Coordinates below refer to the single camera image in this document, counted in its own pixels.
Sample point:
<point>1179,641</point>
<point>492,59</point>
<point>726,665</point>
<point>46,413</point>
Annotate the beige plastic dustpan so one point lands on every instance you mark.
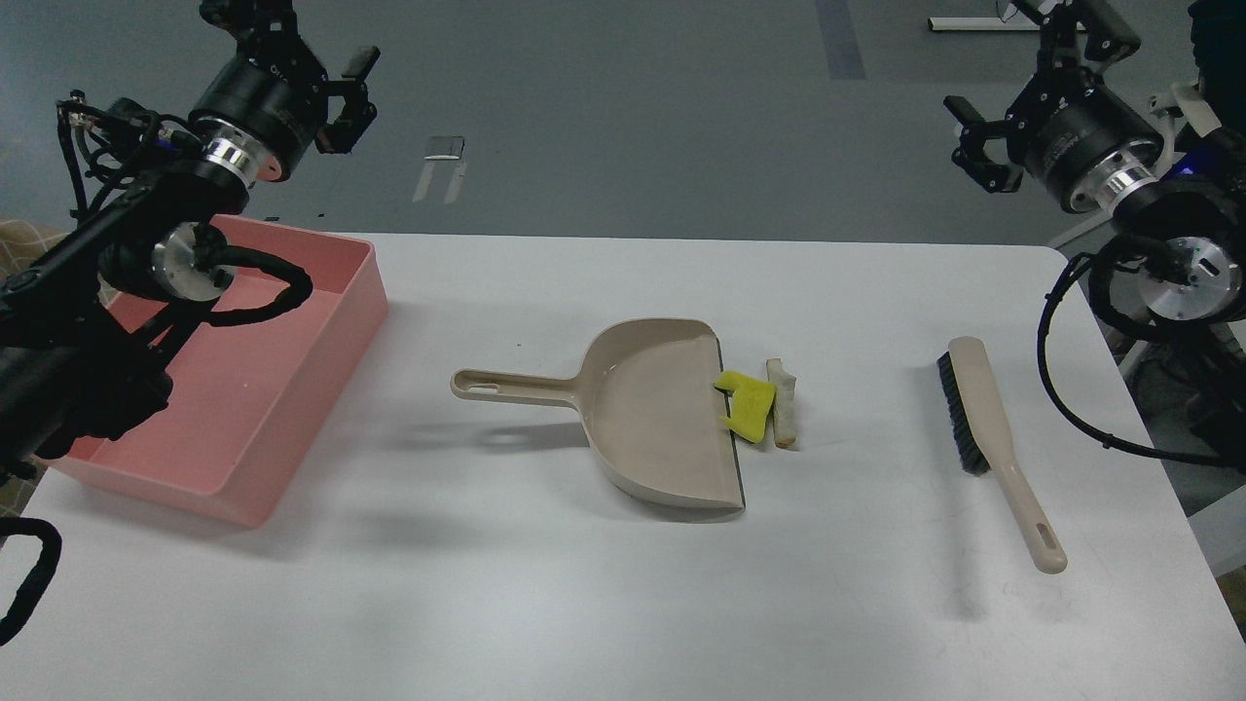
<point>645,396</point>

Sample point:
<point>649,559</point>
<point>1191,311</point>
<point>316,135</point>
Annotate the checkered beige cloth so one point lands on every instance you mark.
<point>23,242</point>

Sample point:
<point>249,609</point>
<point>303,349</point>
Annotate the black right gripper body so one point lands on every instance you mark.
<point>1069,130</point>

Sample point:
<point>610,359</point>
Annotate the pink plastic bin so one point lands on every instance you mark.
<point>248,401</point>

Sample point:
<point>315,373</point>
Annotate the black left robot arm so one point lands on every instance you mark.
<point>90,327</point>

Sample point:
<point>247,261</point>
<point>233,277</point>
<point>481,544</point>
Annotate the white office chair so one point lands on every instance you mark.
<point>1179,107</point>

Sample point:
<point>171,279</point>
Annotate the yellow sponge piece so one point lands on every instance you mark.
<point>750,401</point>

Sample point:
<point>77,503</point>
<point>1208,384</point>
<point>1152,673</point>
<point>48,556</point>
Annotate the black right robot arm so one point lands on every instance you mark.
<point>1173,271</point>

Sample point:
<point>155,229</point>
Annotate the beige brush with black bristles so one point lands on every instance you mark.
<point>983,439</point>

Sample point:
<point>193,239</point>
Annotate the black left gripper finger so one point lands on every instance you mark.
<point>361,63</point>
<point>341,135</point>

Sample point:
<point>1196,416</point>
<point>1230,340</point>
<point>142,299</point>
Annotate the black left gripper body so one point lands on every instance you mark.
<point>273,87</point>

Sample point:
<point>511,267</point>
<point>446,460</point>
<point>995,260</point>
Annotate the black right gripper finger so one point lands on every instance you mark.
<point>994,178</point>
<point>966,114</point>

